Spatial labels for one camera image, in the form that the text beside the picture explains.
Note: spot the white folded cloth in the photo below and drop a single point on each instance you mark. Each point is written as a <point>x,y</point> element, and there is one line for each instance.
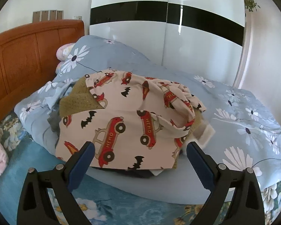
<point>201,135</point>

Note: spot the grey floral duvet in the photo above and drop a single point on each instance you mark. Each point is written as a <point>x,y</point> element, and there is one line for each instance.
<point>246,133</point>

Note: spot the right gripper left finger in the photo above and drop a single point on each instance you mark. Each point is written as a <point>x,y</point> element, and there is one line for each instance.
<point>35,206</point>

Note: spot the blue floral bed blanket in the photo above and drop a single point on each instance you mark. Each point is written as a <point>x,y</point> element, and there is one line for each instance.
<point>102,204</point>

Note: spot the dark grey garment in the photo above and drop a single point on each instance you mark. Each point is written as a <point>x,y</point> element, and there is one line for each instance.
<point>54,120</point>

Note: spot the car print pink pants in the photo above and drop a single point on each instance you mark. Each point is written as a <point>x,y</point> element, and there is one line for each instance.
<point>142,126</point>

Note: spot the white black wardrobe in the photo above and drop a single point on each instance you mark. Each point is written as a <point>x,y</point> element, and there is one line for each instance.
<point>202,37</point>

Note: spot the green plant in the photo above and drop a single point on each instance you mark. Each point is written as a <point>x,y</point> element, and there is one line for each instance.
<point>251,5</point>

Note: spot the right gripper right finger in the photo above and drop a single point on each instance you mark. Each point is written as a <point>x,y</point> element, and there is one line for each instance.
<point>246,205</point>

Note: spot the pink floral pillow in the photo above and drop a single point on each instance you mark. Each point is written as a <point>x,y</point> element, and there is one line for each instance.
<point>62,54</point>

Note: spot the wall photo frames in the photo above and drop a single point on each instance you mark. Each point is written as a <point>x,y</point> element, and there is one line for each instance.
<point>47,15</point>

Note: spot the wooden headboard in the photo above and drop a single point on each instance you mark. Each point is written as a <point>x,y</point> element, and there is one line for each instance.
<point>28,57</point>

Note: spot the mustard knit garment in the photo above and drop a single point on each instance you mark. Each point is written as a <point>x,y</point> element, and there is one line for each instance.
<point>80,99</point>

